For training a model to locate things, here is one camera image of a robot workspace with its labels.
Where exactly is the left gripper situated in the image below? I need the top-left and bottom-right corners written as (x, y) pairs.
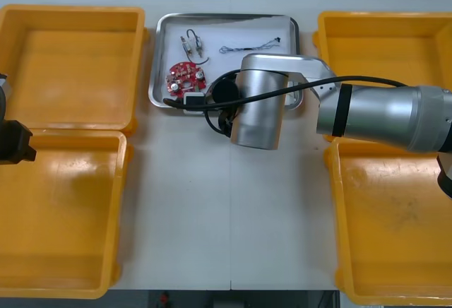
top-left (0, 119), bottom-right (38, 165)

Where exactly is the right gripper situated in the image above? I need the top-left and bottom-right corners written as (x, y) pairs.
top-left (203, 85), bottom-right (215, 112)

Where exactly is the round red circuit board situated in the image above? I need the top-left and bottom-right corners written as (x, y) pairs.
top-left (165, 59), bottom-right (210, 98)

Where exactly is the small metal solenoid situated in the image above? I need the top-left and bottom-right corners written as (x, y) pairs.
top-left (192, 35), bottom-right (212, 66)
top-left (179, 28), bottom-right (199, 57)

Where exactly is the steel tray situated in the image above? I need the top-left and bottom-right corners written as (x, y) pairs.
top-left (148, 12), bottom-right (306, 115)

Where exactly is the blue-white twisted wire harness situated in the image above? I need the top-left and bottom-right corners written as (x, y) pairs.
top-left (218, 36), bottom-right (283, 55)

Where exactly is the yellow-orange plastic bin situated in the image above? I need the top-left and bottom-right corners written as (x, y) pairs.
top-left (323, 137), bottom-right (452, 306)
top-left (0, 129), bottom-right (135, 300)
top-left (312, 11), bottom-right (452, 143)
top-left (0, 3), bottom-right (148, 136)

